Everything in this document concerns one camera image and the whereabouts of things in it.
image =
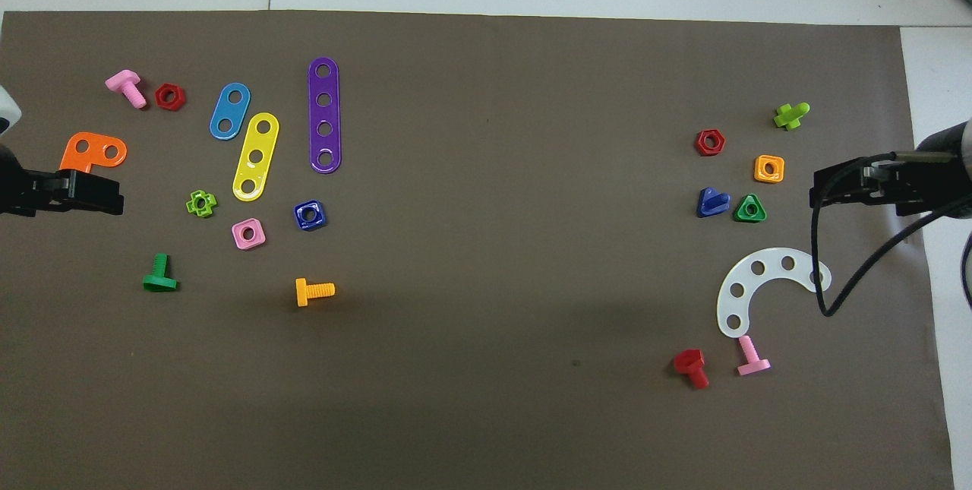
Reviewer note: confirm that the red plastic screw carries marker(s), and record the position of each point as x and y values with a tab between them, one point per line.
689	361

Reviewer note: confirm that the orange square plastic nut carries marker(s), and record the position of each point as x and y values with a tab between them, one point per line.
758	175

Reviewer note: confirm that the orange plastic screw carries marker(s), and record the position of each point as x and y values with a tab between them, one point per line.
319	291

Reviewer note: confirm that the red hexagonal plastic nut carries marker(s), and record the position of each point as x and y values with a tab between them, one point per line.
699	143
159	97

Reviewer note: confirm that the blue triangle-head plastic screw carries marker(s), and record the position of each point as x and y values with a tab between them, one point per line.
712	203

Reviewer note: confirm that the dark green plastic screw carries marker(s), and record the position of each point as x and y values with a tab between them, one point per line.
160	266

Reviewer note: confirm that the green triangle plastic nut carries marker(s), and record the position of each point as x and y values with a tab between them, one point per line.
740	216

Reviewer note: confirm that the brown table mat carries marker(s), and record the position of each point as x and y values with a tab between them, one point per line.
486	323

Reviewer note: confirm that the lime green cross screw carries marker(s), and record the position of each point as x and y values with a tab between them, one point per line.
790	117

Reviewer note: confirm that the pink square plastic nut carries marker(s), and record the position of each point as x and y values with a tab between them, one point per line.
238	241

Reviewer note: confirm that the purple four-hole plastic strip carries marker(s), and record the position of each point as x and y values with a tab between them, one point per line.
324	114

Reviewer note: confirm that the blue two-hole plastic strip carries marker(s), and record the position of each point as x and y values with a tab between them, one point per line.
230	112

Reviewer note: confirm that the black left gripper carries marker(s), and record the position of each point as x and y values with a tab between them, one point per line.
30	190

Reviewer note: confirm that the lime green cross nut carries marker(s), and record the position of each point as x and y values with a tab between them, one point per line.
190	204

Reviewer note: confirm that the pink plastic screw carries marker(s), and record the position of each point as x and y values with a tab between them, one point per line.
123	82
749	353

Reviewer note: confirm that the orange angled plastic plate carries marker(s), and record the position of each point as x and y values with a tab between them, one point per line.
96	142

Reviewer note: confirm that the yellow three-hole plastic strip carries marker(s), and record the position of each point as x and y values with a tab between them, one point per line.
260	142

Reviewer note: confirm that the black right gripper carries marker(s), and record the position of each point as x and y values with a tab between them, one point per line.
907	186

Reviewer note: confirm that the white curved five-hole plate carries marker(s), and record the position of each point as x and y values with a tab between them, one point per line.
772	262

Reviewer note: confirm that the blue square plastic nut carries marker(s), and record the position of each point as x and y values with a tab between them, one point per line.
300	222

